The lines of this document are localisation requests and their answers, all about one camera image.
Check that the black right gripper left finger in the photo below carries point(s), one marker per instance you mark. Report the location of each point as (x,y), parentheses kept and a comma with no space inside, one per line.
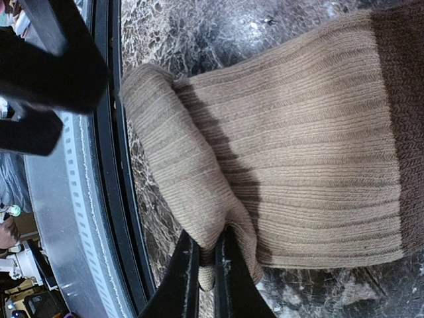
(178,292)

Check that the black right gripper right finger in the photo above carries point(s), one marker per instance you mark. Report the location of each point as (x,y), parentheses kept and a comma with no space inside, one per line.
(235,294)

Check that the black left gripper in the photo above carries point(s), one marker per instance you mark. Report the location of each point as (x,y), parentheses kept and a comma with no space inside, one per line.
(67,74)

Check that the tan brown sock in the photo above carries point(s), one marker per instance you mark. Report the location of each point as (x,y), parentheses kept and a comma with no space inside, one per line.
(312,151)

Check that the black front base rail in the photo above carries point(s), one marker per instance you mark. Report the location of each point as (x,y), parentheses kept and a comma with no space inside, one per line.
(113,155)

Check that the white slotted cable duct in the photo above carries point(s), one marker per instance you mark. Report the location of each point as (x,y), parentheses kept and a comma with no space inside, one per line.
(65,199)

